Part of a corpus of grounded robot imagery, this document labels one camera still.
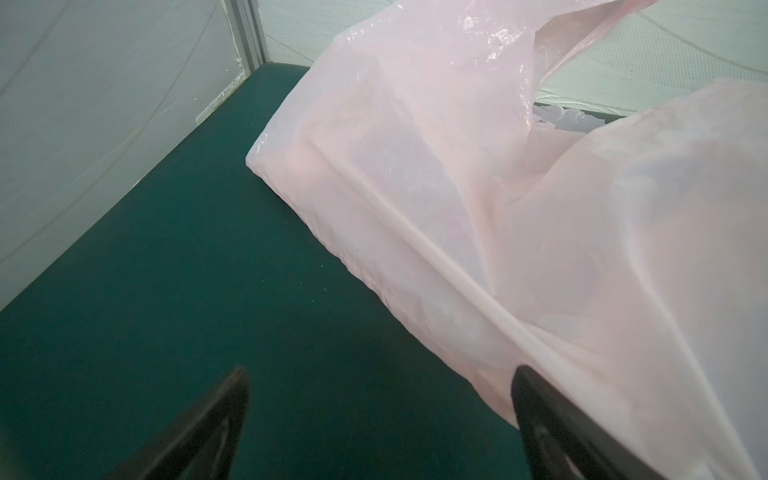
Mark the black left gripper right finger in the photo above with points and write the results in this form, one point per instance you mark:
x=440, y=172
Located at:
x=561, y=441

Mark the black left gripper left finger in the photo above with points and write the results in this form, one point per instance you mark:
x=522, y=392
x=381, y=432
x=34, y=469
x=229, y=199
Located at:
x=200, y=443

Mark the pink plastic bag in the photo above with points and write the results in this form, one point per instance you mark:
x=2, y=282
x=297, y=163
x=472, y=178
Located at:
x=627, y=265

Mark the green table mat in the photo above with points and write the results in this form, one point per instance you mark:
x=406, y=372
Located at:
x=202, y=268

